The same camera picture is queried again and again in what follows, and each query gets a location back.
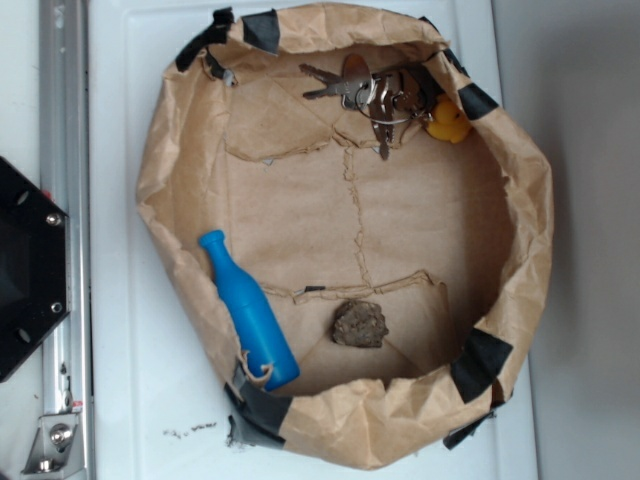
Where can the brown rough rock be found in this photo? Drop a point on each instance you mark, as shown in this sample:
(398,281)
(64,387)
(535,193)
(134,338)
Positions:
(359,324)

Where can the aluminium frame rail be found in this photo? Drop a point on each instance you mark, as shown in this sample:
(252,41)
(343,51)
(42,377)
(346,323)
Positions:
(63,447)

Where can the brown paper bag bin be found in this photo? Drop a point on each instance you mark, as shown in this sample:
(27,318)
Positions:
(453,241)

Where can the blue plastic bottle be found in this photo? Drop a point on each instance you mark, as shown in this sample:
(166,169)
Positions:
(260,335)

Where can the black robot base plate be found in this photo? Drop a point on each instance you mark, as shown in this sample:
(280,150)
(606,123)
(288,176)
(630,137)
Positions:
(34,293)

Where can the white tray board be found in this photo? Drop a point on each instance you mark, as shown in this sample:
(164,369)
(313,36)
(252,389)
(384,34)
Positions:
(160,412)

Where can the yellow rubber duck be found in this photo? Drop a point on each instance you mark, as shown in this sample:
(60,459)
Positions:
(448,122)

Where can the silver key bunch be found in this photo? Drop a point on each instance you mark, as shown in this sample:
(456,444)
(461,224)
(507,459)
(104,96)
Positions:
(387,98)

